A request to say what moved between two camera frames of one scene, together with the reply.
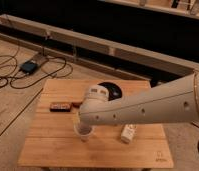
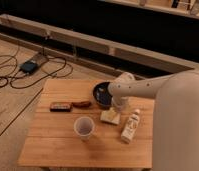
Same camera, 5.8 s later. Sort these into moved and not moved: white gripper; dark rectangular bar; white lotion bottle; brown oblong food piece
Moved: white gripper
Not moved: white lotion bottle; brown oblong food piece; dark rectangular bar
